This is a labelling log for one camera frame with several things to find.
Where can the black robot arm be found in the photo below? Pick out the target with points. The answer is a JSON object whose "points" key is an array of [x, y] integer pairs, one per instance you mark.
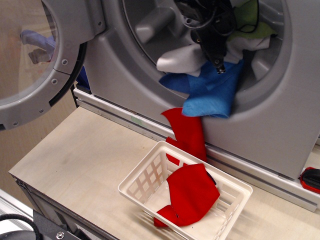
{"points": [[189, 15]]}

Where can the dark blue cloth in drum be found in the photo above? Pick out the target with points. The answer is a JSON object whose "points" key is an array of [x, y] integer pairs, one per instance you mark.
{"points": [[177, 82]]}

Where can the black metal bracket with bolt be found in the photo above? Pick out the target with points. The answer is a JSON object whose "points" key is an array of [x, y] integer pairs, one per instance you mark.
{"points": [[51, 231]]}

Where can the blue clamp behind door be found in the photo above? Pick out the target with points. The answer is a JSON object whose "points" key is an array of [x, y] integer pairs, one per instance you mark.
{"points": [[44, 53]]}

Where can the red cloth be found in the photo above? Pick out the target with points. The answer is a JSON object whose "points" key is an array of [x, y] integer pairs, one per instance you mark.
{"points": [[188, 133], [192, 193]]}

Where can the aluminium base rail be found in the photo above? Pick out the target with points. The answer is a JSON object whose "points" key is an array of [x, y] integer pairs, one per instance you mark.
{"points": [[274, 183]]}

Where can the white felt cloth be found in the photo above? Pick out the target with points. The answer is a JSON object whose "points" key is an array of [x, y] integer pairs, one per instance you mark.
{"points": [[189, 59]]}

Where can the grey toy washing machine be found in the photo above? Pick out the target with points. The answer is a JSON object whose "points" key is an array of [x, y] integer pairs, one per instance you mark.
{"points": [[275, 115]]}

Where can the light blue felt cloth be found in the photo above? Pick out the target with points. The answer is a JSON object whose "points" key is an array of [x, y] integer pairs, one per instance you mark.
{"points": [[212, 94]]}

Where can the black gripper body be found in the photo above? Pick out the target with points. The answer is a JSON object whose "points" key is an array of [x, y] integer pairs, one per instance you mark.
{"points": [[216, 22]]}

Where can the green felt cloth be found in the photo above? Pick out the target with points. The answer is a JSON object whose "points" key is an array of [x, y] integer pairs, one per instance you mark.
{"points": [[249, 25]]}

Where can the red cloth hanging on machine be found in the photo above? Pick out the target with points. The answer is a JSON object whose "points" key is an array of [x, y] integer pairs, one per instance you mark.
{"points": [[188, 133]]}

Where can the white plastic laundry basket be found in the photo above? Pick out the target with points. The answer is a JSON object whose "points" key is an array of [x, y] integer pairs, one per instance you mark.
{"points": [[147, 187]]}

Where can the grey round washer door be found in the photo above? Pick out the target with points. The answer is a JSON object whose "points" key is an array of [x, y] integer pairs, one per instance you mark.
{"points": [[27, 90]]}

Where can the red black tool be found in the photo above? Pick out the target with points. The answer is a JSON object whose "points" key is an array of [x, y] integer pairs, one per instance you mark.
{"points": [[310, 179]]}

